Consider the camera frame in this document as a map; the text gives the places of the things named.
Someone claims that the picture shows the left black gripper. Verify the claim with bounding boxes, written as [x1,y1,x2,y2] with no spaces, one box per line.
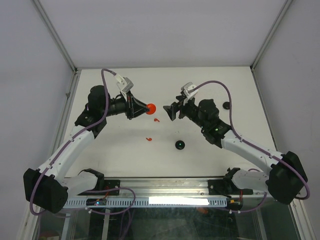
[102,90,150,120]

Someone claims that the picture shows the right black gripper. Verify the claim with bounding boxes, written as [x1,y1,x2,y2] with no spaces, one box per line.
[162,95,208,131]

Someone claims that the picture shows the red charging case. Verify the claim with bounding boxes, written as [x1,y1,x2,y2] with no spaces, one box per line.
[146,103,157,115]

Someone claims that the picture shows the black earbud charging case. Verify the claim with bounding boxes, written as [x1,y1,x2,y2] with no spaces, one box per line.
[175,140,186,150]

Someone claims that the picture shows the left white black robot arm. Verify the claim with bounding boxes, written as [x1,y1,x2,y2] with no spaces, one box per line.
[23,85,155,215]

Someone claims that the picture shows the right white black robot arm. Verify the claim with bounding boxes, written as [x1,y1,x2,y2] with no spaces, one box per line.
[163,95,308,205]

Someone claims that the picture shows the small green circuit board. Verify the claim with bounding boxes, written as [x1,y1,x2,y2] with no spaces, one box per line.
[86,198,107,206]

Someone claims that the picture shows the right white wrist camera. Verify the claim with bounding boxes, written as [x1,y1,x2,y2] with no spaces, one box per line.
[181,82,198,101]

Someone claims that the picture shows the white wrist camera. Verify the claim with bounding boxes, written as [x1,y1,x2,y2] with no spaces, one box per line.
[181,82,198,101]
[114,73,134,94]

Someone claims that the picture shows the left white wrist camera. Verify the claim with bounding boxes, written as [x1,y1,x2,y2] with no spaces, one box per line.
[114,73,134,94]

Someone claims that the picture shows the left aluminium frame post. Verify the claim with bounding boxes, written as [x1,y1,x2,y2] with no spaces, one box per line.
[31,0,77,72]

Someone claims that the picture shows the aluminium frame post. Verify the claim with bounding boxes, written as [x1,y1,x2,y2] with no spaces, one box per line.
[251,0,294,71]
[31,0,77,72]

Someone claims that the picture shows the aluminium mounting rail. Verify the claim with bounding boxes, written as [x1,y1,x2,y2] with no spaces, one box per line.
[75,177,263,199]

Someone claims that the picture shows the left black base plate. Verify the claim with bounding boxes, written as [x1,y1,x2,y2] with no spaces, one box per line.
[102,179,121,197]

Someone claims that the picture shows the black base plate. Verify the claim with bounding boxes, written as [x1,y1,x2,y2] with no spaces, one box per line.
[207,179,254,197]
[102,179,121,197]

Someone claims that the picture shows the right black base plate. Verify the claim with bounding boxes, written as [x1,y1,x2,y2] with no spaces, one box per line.
[207,179,254,197]

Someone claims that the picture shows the grey slotted cable duct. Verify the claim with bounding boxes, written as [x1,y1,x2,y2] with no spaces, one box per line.
[64,196,227,209]

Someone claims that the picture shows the right aluminium frame post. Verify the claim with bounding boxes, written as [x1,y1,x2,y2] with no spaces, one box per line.
[251,0,294,71]

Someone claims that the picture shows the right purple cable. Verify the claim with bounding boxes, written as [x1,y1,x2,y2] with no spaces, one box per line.
[193,80,312,200]

